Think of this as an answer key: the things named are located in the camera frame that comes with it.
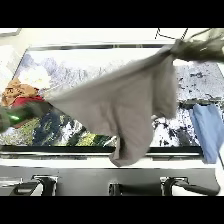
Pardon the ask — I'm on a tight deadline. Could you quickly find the grey garment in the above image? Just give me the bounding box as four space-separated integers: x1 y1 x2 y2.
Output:
44 44 180 168

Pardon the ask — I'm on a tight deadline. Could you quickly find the red garment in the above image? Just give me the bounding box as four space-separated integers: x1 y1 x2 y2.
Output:
11 95 46 108

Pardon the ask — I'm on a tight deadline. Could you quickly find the white garment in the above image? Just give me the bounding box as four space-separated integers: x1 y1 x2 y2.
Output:
17 64 52 90

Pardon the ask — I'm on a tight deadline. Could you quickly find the brown garment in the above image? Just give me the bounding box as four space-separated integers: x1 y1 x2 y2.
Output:
1 77 40 107

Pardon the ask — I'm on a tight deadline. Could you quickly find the blue garment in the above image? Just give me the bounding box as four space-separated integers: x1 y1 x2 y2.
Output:
189 103 224 165

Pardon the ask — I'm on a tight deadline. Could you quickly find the silver frame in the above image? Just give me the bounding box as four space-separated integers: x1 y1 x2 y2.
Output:
0 145 224 197

